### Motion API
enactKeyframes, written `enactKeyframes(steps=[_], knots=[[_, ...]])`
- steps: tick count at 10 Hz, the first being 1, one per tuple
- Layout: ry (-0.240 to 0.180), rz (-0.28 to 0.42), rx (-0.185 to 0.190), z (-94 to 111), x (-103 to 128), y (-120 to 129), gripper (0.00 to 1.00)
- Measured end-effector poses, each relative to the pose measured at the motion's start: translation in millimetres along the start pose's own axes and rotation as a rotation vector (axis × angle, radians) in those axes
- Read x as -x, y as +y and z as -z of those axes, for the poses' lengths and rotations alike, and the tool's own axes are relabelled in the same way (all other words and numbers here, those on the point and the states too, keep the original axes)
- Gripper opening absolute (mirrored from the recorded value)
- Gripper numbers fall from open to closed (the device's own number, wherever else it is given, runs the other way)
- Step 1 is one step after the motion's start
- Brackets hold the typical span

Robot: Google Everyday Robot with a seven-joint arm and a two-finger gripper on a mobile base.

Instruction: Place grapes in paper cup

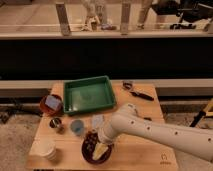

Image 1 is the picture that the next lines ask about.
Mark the dark purple grape bunch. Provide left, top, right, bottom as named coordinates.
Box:
left=85, top=134, right=97, bottom=152

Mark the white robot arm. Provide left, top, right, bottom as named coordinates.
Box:
left=98, top=103, right=213, bottom=163

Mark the clear glass cup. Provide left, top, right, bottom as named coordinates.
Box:
left=92, top=115, right=104, bottom=131

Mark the blue plastic cup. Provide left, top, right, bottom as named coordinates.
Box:
left=70, top=120, right=84, bottom=136

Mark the small metal cup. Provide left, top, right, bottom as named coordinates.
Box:
left=49, top=117, right=64, bottom=133

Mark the white paper cup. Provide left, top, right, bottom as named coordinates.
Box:
left=36, top=139, right=56, bottom=161

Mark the dark maroon bowl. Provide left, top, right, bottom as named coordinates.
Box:
left=81, top=131, right=112, bottom=165

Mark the green plastic tray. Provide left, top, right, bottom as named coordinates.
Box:
left=63, top=76, right=116, bottom=115

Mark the light blue sponge block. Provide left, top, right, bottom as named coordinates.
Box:
left=45, top=95, right=61, bottom=110

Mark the yellow black stand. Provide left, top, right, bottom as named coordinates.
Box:
left=190, top=98, right=213, bottom=127

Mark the black handled can opener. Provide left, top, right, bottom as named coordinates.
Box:
left=122, top=81, right=154, bottom=101

